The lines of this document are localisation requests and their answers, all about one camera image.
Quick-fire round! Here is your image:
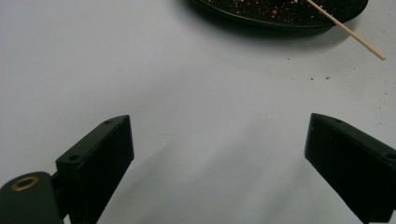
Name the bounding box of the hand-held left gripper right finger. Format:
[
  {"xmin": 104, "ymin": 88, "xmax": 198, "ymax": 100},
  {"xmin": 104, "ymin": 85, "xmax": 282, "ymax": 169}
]
[{"xmin": 304, "ymin": 112, "xmax": 396, "ymax": 224}]

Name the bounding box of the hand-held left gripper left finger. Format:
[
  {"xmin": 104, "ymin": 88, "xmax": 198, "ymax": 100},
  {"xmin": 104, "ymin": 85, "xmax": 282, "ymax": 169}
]
[{"xmin": 55, "ymin": 114, "xmax": 135, "ymax": 224}]

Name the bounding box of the wooden skewer stick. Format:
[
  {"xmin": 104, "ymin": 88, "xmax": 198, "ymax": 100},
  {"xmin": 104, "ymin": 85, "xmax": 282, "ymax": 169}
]
[{"xmin": 305, "ymin": 0, "xmax": 387, "ymax": 62}]

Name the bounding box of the black plate with crumbs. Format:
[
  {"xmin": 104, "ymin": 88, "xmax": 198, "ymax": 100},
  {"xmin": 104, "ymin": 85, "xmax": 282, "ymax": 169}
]
[{"xmin": 190, "ymin": 0, "xmax": 370, "ymax": 31}]

